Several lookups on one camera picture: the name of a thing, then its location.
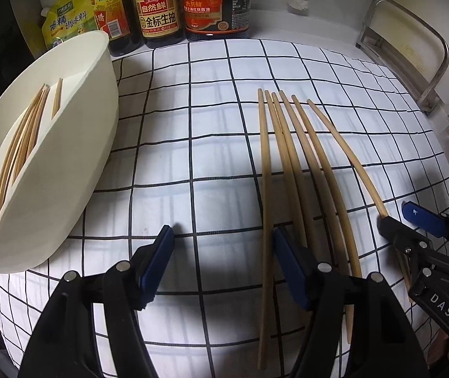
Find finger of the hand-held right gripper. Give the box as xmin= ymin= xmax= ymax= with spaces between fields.
xmin=401 ymin=202 xmax=449 ymax=261
xmin=378 ymin=216 xmax=449 ymax=284

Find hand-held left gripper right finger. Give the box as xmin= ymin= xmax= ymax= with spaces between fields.
xmin=272 ymin=226 xmax=420 ymax=378

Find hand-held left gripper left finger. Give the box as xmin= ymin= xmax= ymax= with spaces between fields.
xmin=18 ymin=224 xmax=175 ymax=378

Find single curved wooden chopstick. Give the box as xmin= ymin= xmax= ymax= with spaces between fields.
xmin=306 ymin=98 xmax=414 ymax=304

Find pile of wooden chopsticks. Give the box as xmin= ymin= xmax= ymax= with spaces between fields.
xmin=257 ymin=89 xmax=365 ymax=369

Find round white tray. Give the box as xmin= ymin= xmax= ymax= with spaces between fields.
xmin=0 ymin=29 xmax=120 ymax=274

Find bundle of wooden chopsticks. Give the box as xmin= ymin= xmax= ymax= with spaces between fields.
xmin=0 ymin=78 xmax=64 ymax=231

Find person's right hand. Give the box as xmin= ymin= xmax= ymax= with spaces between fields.
xmin=425 ymin=323 xmax=449 ymax=378

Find metal cutting board rack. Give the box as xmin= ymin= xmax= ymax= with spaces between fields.
xmin=356 ymin=0 xmax=449 ymax=115

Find white black-checked cloth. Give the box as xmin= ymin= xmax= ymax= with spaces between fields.
xmin=0 ymin=38 xmax=449 ymax=378

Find white cutting board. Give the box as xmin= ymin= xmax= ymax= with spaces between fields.
xmin=366 ymin=6 xmax=446 ymax=87

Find slim soy sauce bottle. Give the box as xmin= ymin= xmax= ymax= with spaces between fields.
xmin=133 ymin=0 xmax=186 ymax=50

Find vinegar bottle with yellow cap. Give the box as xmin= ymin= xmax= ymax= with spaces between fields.
xmin=87 ymin=0 xmax=143 ymax=58

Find yellow seasoning pouch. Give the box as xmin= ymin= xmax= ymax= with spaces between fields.
xmin=40 ymin=0 xmax=99 ymax=50

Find large red-capped soy sauce bottle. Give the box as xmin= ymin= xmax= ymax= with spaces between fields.
xmin=180 ymin=0 xmax=253 ymax=42

